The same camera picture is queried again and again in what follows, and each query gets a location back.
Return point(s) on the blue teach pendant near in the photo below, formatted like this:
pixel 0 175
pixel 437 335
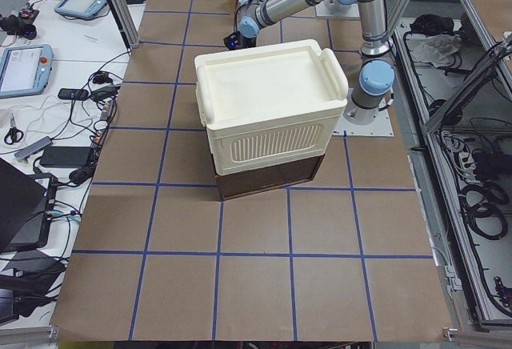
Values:
pixel 25 70

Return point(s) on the grey usb hub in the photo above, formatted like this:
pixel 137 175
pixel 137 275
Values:
pixel 33 148

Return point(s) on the aluminium frame post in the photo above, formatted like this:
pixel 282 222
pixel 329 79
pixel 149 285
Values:
pixel 125 23

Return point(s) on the blue teach pendant far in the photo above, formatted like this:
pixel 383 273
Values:
pixel 81 9

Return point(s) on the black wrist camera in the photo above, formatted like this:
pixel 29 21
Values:
pixel 237 41

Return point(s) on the dark brown drawer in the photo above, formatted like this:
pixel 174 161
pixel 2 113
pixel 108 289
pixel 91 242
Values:
pixel 251 182

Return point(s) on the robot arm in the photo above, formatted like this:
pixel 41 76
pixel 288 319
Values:
pixel 255 15

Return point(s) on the white plastic drawer cabinet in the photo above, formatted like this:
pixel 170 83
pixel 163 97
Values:
pixel 269 105

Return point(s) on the black power brick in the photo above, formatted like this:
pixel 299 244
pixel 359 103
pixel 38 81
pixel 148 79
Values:
pixel 65 156

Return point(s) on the black laptop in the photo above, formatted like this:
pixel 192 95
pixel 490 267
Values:
pixel 26 203

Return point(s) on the black scissors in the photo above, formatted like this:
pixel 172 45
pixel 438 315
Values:
pixel 14 134

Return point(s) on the blue teach pendant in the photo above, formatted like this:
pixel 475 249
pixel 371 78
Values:
pixel 25 70
pixel 81 9

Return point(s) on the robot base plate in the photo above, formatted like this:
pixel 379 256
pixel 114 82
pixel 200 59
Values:
pixel 358 122

